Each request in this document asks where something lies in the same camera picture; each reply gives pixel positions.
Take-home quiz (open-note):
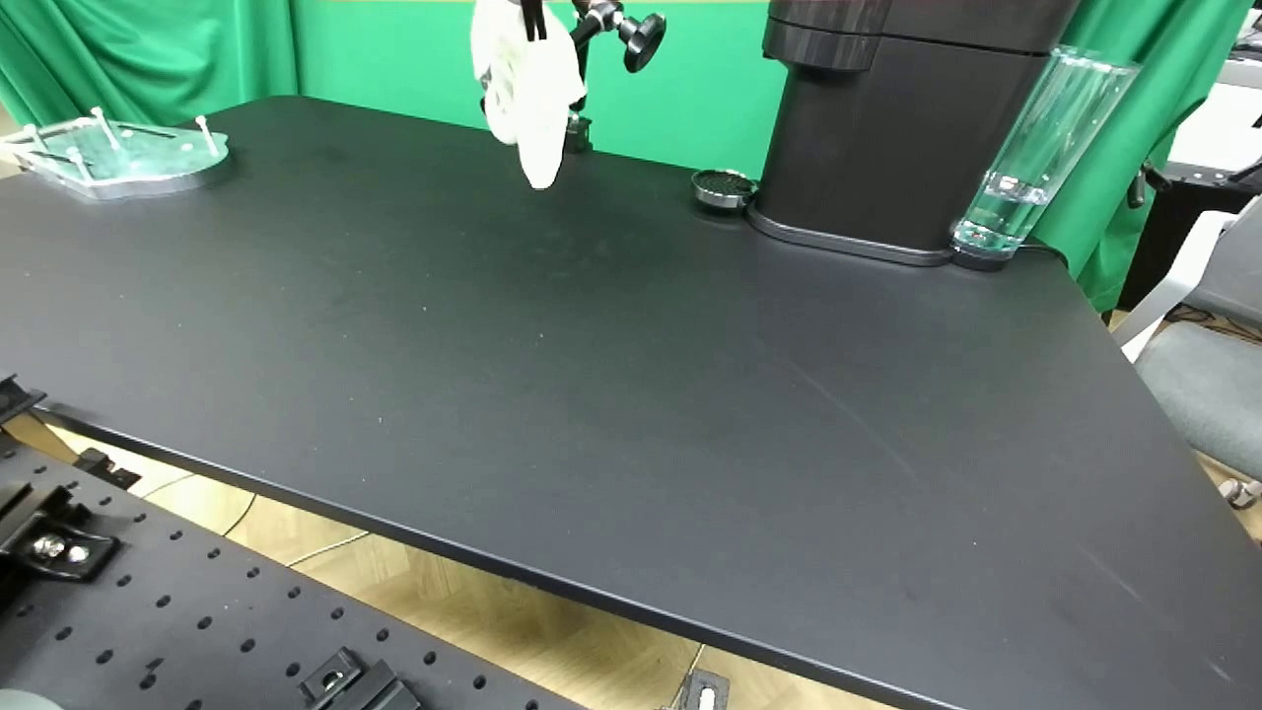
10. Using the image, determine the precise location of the small black round cap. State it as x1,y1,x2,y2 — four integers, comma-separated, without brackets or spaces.
689,167,762,218

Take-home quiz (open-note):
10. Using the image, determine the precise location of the black stand with knob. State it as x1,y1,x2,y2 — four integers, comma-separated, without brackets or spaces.
562,0,671,159

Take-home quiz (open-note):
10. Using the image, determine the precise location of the floor power outlet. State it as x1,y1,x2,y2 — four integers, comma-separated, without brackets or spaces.
671,666,732,710

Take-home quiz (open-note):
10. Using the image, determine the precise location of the green fabric curtain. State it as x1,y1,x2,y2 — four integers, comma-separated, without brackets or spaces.
0,0,790,180
1029,0,1256,320

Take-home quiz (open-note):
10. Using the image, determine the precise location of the black perforated board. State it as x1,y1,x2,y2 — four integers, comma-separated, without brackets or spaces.
0,441,585,710

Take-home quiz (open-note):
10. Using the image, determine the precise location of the clear acrylic tray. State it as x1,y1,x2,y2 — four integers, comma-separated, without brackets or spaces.
0,104,235,200

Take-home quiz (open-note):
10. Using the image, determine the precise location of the grey office chair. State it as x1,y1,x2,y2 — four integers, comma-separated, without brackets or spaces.
1114,193,1262,514

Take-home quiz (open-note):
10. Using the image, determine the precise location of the black clamp with silver bolts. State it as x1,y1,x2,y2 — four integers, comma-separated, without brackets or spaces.
0,483,127,588

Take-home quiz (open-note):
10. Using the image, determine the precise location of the white side table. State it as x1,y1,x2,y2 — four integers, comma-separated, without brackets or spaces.
1160,53,1262,190

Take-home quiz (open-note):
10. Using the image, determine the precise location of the black robot base pedestal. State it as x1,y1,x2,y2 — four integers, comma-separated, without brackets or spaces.
745,0,1086,272

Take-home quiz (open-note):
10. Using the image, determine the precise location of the black mounting bracket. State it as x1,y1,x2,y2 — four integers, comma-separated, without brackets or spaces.
296,643,426,710

